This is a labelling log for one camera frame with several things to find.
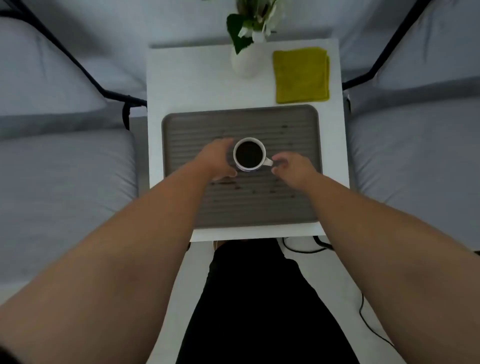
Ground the person's left hand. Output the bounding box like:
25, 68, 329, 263
195, 137, 238, 182

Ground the grey ribbed tray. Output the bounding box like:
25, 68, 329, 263
161, 104, 323, 230

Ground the white vase with flowers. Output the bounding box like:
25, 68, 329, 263
226, 0, 286, 55

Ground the white blue patterned cup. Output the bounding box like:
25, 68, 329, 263
232, 136, 275, 173

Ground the person's left forearm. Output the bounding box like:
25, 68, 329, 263
0, 161, 213, 364

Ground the white table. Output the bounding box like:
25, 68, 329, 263
145, 37, 352, 243

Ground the person's right forearm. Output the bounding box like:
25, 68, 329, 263
304, 172, 480, 364

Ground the person's right hand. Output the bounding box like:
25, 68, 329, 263
270, 151, 320, 192

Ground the black cable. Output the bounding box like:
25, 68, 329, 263
281, 236, 395, 348

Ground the grey seat cushion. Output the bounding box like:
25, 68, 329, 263
346, 99, 480, 252
0, 129, 138, 286

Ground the grey back cushion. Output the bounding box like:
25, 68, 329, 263
346, 0, 480, 117
0, 16, 127, 140

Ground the yellow cloth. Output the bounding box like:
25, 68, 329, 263
272, 46, 331, 105

